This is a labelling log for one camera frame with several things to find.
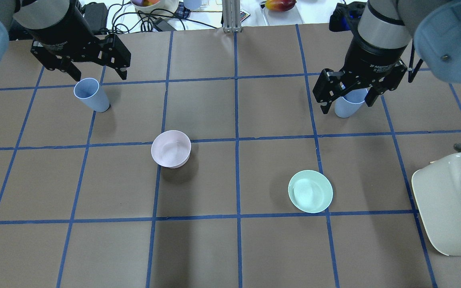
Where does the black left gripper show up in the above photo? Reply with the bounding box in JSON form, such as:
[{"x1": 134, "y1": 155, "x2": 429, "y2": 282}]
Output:
[{"x1": 16, "y1": 0, "x2": 131, "y2": 82}]

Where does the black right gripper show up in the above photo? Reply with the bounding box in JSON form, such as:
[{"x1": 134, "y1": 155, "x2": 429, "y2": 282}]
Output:
[{"x1": 313, "y1": 32, "x2": 411, "y2": 115}]

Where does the blue cup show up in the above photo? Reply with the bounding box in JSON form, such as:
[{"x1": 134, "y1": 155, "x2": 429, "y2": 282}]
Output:
[
  {"x1": 335, "y1": 89, "x2": 368, "y2": 118},
  {"x1": 73, "y1": 77, "x2": 110, "y2": 113}
]

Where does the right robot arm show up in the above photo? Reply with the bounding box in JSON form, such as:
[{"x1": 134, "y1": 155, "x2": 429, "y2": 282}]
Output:
[{"x1": 313, "y1": 0, "x2": 461, "y2": 114}]

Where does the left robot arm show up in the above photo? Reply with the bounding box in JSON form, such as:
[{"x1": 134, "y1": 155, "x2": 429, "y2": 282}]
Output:
[{"x1": 0, "y1": 0, "x2": 131, "y2": 81}]

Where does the black power adapter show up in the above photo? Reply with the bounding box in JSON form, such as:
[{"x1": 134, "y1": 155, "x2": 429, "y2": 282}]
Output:
[{"x1": 82, "y1": 2, "x2": 108, "y2": 34}]

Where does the beige bowl with blocks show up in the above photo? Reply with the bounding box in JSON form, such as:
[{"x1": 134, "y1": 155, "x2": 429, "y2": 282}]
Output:
[{"x1": 130, "y1": 0, "x2": 180, "y2": 16}]

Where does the mint green bowl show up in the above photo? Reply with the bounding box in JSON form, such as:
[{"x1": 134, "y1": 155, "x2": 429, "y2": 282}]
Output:
[{"x1": 287, "y1": 170, "x2": 333, "y2": 214}]

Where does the pink bowl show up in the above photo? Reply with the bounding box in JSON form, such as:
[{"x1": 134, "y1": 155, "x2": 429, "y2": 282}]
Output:
[{"x1": 151, "y1": 130, "x2": 192, "y2": 168}]

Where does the mango fruit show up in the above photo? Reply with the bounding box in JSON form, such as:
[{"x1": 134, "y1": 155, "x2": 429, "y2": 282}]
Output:
[{"x1": 264, "y1": 0, "x2": 297, "y2": 12}]

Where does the cream white toaster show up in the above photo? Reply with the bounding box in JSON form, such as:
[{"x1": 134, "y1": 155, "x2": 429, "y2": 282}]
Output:
[{"x1": 411, "y1": 152, "x2": 461, "y2": 256}]

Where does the aluminium frame post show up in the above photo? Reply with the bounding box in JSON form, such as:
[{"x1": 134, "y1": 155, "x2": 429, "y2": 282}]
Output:
[{"x1": 222, "y1": 0, "x2": 242, "y2": 33}]

